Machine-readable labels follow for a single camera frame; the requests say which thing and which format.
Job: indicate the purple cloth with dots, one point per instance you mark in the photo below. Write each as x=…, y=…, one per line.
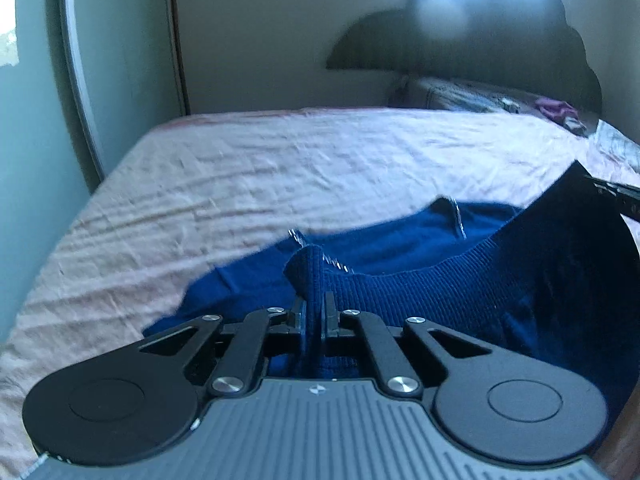
x=555, y=107

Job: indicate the pink bed sheet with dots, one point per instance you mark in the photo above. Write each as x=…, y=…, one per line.
x=250, y=170

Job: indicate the wooden bed frame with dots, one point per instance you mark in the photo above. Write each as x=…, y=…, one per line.
x=622, y=455

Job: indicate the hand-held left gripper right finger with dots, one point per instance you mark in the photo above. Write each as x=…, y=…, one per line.
x=330, y=320

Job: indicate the patterned pillow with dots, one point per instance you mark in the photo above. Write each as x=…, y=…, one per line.
x=465, y=97

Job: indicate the small white object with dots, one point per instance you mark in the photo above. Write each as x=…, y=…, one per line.
x=574, y=125

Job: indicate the mirrored wardrobe sliding door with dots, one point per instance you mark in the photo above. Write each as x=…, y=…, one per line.
x=45, y=110

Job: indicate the dark scalloped headboard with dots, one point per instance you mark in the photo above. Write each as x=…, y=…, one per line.
x=500, y=35

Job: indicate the blue beaded sweater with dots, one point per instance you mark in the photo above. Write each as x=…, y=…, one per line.
x=425, y=240

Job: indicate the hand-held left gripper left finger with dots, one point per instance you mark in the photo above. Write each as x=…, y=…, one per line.
x=300, y=322

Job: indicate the white printed cloth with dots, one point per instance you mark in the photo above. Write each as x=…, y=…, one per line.
x=617, y=140

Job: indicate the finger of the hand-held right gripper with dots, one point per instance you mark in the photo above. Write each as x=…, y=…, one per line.
x=622, y=196

